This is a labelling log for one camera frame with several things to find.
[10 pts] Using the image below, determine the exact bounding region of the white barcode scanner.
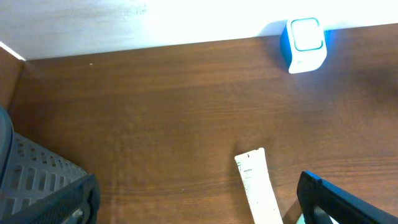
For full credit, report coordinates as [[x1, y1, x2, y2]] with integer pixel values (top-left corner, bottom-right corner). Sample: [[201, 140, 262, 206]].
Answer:
[[280, 17, 327, 74]]

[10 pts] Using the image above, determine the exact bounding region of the teal snack packet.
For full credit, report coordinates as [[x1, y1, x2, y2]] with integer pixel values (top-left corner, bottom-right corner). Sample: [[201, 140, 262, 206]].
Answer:
[[296, 214, 339, 224]]

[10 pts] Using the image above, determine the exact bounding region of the dark mesh basket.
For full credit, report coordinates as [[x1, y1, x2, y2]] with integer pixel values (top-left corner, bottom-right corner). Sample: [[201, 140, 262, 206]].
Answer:
[[1, 108, 87, 218]]

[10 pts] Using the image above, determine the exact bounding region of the white cream tube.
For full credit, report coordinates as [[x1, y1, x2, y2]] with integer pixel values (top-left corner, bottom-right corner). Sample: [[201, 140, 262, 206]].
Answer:
[[234, 147, 283, 224]]

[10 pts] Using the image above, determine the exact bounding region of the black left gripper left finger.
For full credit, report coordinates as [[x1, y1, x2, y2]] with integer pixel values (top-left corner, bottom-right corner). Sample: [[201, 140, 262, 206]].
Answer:
[[1, 174, 100, 223]]

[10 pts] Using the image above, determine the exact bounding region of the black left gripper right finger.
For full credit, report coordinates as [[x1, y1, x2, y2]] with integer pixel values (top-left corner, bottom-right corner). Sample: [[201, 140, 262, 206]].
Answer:
[[297, 171, 397, 224]]

